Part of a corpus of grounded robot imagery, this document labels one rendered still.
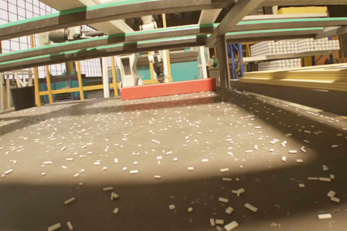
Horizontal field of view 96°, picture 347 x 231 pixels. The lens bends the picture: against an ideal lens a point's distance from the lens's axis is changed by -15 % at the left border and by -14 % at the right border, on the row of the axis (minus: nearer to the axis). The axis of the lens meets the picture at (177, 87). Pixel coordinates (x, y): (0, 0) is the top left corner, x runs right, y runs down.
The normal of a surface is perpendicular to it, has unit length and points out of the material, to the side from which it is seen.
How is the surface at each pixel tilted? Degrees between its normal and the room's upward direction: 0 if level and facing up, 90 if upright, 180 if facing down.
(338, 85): 90
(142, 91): 90
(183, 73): 90
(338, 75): 90
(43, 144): 0
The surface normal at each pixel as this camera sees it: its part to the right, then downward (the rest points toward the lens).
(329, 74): -0.99, 0.11
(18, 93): 0.41, 0.09
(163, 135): -0.10, -0.99
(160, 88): 0.07, 0.06
